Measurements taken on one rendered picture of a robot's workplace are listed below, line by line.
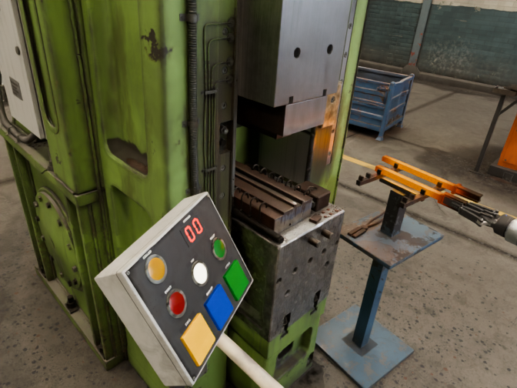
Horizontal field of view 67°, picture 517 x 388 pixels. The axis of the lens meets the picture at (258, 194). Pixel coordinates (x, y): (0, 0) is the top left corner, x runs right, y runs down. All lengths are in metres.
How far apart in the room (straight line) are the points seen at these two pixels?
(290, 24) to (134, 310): 0.77
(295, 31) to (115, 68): 0.59
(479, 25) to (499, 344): 7.06
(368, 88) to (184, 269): 4.46
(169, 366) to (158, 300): 0.14
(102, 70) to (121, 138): 0.23
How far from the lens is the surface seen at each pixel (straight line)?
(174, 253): 0.85
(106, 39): 1.36
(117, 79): 1.37
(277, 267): 1.33
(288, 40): 1.09
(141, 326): 0.82
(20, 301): 2.65
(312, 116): 1.26
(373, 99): 5.12
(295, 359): 1.96
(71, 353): 2.28
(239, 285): 1.01
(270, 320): 1.50
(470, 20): 8.98
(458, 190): 1.75
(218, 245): 0.96
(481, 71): 8.94
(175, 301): 0.83
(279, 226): 1.34
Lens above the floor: 1.67
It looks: 29 degrees down
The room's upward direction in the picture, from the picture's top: 4 degrees clockwise
